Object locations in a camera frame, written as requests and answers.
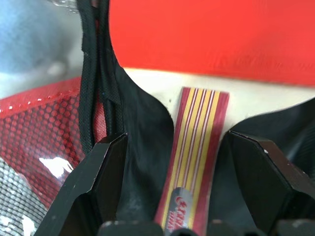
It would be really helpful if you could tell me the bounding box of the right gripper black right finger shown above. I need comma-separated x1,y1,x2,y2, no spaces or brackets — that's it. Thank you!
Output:
227,130,315,236

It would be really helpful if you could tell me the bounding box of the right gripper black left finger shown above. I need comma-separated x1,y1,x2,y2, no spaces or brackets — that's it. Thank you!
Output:
36,133,128,236

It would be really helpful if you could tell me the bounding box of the red black paddle case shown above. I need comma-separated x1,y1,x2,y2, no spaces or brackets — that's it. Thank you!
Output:
0,0,315,236

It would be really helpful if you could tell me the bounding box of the red table tennis paddle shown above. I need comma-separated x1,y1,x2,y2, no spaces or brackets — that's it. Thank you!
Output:
109,0,315,236

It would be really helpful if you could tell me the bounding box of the grey fluffy pompom keychain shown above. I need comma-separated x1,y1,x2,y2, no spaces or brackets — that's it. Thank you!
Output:
0,0,83,99

